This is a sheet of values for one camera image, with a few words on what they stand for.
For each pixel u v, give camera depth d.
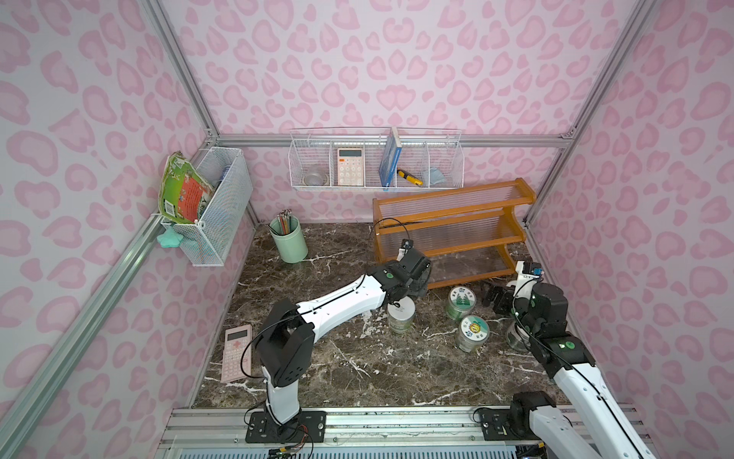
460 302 0.88
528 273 0.65
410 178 0.95
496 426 0.72
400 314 0.84
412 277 0.65
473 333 0.80
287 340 0.46
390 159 0.88
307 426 0.72
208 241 0.72
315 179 0.96
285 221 0.99
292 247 1.03
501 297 0.68
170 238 0.63
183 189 0.73
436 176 1.01
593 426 0.45
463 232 1.16
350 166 0.94
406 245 0.75
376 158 0.99
